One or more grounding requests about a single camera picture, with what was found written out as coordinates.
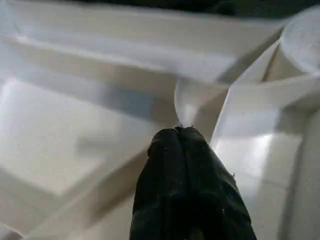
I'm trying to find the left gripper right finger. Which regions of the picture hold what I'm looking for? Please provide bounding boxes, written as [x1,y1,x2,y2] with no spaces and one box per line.
[180,126,259,240]

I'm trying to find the white plastic table top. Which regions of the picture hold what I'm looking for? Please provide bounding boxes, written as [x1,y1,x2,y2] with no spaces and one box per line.
[0,0,320,240]

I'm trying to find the black work mat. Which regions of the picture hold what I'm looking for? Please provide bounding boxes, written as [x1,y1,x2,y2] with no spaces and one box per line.
[172,0,320,20]

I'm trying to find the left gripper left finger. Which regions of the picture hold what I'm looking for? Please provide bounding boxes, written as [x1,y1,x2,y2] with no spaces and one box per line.
[129,127,188,240]

